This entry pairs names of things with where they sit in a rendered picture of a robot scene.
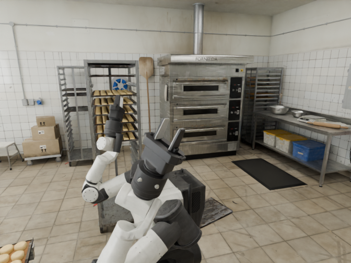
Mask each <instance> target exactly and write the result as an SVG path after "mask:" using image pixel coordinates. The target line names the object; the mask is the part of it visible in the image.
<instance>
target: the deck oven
mask: <svg viewBox="0 0 351 263"><path fill-rule="evenodd" d="M247 64H254V56H251V55H204V54H168V55H165V56H162V57H159V58H157V66H159V96H160V97H159V98H160V122H161V120H162V118H164V117H167V118H169V123H168V125H167V128H166V131H165V134H164V136H163V137H164V138H165V139H167V140H168V141H169V142H171V143H172V141H173V139H174V137H175V135H176V133H177V131H178V129H179V128H184V129H185V132H184V135H183V137H182V140H181V143H180V145H179V149H180V150H182V151H183V152H184V155H185V157H186V159H185V160H194V159H205V158H214V157H225V156H235V155H236V151H237V150H239V144H240V131H241V117H242V103H243V89H244V74H245V66H246V65H247ZM167 81H168V83H167ZM166 83H167V84H166ZM165 85H167V101H165Z"/></svg>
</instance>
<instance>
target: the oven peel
mask: <svg viewBox="0 0 351 263"><path fill-rule="evenodd" d="M139 73H140V74H141V75H142V76H143V77H145V78H146V82H147V98H148V117H149V132H151V129H150V109H149V91H148V78H149V77H150V76H152V75H153V73H154V67H153V58H152V57H140V58H139Z"/></svg>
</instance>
